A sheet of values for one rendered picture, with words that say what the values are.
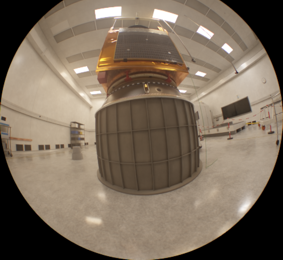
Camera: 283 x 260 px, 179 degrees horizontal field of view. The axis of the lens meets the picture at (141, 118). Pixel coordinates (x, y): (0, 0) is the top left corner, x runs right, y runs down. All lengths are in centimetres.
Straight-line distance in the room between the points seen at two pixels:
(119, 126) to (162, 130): 52
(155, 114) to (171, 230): 114
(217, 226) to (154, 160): 94
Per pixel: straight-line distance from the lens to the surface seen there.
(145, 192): 118
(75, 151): 337
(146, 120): 102
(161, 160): 107
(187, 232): 81
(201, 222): 87
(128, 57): 164
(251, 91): 882
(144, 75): 156
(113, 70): 155
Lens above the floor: 71
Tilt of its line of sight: 11 degrees up
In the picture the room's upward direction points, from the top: 5 degrees counter-clockwise
